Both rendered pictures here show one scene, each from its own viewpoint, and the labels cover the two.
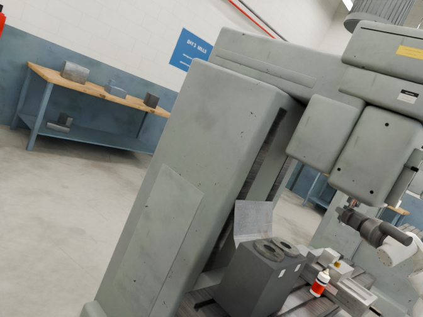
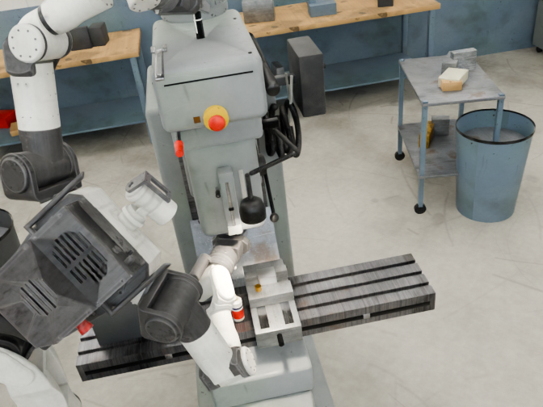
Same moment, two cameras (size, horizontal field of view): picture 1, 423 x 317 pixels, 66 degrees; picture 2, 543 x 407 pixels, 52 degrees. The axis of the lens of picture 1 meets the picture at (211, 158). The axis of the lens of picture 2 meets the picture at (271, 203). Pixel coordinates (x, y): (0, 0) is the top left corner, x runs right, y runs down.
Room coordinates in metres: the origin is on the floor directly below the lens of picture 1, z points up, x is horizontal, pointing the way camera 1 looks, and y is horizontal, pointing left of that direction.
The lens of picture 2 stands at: (0.26, -1.68, 2.31)
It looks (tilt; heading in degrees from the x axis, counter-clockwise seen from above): 33 degrees down; 45
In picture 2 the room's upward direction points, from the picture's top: 7 degrees counter-clockwise
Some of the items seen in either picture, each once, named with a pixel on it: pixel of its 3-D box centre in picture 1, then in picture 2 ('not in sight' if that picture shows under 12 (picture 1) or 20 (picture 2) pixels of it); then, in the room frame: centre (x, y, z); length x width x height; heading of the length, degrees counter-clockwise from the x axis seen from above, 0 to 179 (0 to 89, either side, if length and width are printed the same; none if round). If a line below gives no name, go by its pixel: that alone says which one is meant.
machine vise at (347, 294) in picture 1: (329, 273); (270, 296); (1.24, -0.62, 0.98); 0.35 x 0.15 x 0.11; 51
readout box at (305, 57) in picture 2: not in sight; (307, 75); (1.65, -0.52, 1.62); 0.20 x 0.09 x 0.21; 51
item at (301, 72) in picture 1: (288, 72); not in sight; (1.51, -0.16, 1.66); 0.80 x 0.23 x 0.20; 51
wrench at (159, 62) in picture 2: not in sight; (159, 61); (1.01, -0.60, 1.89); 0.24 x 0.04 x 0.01; 52
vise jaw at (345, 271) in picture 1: (339, 270); (270, 294); (1.22, -0.64, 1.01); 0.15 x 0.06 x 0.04; 141
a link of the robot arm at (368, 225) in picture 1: (365, 226); (226, 253); (1.11, -0.59, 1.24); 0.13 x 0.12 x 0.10; 116
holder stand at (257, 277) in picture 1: (262, 275); (124, 306); (0.88, -0.28, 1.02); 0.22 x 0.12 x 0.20; 142
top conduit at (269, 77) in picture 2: not in sight; (258, 60); (1.33, -0.61, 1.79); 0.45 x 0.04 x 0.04; 51
